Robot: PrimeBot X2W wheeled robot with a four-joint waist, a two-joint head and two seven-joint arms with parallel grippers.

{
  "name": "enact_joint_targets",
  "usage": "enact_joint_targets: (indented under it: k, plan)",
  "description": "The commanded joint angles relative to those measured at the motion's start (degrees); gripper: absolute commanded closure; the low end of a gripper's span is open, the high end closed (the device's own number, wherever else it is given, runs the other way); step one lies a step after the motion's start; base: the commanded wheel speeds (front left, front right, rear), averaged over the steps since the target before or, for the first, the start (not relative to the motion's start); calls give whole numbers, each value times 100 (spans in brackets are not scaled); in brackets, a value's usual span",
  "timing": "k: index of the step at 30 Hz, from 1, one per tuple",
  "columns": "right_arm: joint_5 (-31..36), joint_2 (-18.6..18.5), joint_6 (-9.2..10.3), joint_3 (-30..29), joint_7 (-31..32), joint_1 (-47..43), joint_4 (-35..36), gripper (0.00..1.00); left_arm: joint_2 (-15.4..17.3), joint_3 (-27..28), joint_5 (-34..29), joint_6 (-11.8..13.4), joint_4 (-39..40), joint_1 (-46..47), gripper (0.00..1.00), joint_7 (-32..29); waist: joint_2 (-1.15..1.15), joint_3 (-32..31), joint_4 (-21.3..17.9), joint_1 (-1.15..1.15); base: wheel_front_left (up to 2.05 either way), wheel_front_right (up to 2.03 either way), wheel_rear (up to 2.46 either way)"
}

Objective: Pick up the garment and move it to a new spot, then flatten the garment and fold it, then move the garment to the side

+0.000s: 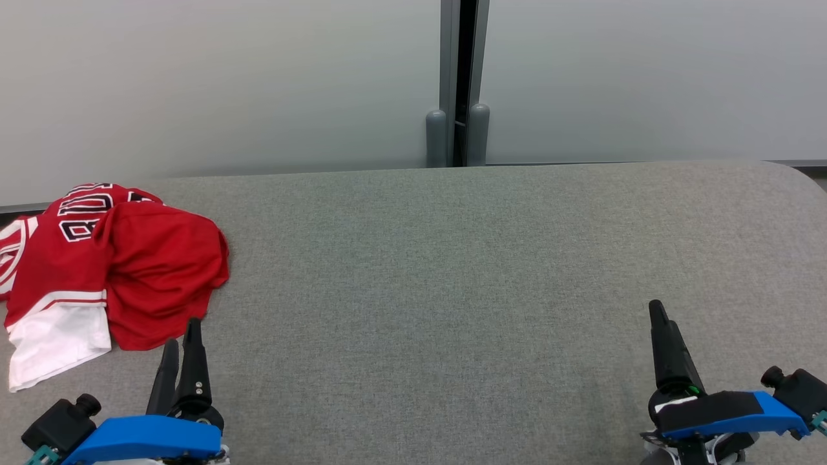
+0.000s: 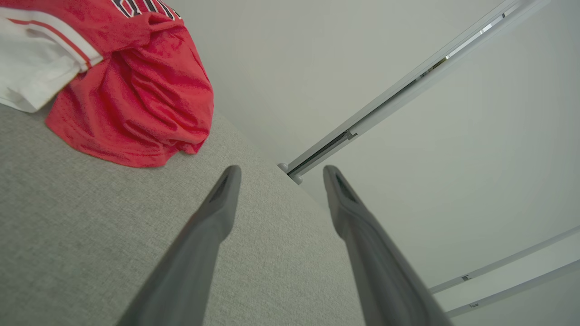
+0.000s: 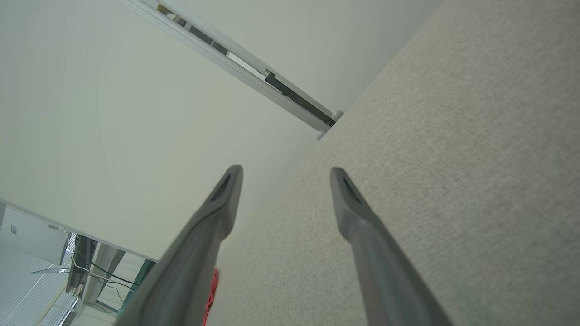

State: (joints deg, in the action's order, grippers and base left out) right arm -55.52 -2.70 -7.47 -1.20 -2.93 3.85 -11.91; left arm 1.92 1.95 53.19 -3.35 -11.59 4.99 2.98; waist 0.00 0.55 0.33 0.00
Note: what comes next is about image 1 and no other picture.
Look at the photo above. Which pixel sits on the left gripper with blue band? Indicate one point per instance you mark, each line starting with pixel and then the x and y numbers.
pixel 148 439

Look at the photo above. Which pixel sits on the right gripper with blue band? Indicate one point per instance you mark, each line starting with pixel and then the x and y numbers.
pixel 711 413

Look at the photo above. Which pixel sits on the red shorts with white stripe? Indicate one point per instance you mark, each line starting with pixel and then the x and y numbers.
pixel 168 271

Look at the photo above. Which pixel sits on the red shirt with white sleeves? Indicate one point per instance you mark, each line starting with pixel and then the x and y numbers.
pixel 58 271

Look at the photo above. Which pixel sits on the grey fabric sofa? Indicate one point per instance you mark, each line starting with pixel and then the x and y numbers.
pixel 452 290

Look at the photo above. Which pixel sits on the white partition panel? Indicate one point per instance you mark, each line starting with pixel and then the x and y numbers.
pixel 194 84
pixel 646 77

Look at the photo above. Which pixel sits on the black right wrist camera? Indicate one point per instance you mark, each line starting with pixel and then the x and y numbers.
pixel 798 391

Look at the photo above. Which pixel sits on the teal left camera connector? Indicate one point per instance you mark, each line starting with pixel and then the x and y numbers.
pixel 42 455

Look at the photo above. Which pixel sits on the teal camera connector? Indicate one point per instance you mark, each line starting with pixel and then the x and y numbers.
pixel 820 421
pixel 42 455

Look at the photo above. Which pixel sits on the teal right camera connector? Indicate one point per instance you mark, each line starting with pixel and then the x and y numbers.
pixel 820 421

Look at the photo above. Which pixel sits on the grey partition post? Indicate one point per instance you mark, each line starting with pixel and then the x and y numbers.
pixel 446 64
pixel 479 129

